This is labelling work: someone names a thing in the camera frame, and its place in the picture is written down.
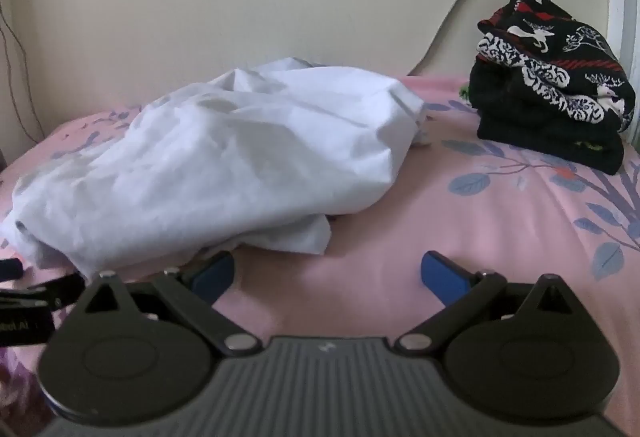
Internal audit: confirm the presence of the black folded garment bottom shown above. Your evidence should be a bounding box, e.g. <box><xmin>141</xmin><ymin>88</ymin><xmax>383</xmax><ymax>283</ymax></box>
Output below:
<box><xmin>469</xmin><ymin>56</ymin><xmax>624</xmax><ymax>175</ymax></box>

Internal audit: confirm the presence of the black patterned folded garment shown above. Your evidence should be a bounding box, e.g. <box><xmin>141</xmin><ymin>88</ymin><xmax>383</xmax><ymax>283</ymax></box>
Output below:
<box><xmin>477</xmin><ymin>0</ymin><xmax>636</xmax><ymax>132</ymax></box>

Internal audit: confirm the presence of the pink floral bedsheet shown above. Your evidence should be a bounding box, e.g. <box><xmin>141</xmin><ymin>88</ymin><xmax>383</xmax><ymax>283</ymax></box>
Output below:
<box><xmin>0</xmin><ymin>73</ymin><xmax>640</xmax><ymax>437</ymax></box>

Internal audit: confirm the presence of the thin black wall cable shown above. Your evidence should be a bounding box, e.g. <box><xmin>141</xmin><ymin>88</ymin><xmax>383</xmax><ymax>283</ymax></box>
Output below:
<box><xmin>0</xmin><ymin>3</ymin><xmax>47</xmax><ymax>146</ymax></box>

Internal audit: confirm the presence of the white t-shirt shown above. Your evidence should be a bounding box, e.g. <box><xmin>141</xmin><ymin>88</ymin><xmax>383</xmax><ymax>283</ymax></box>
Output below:
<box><xmin>1</xmin><ymin>59</ymin><xmax>426</xmax><ymax>277</ymax></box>

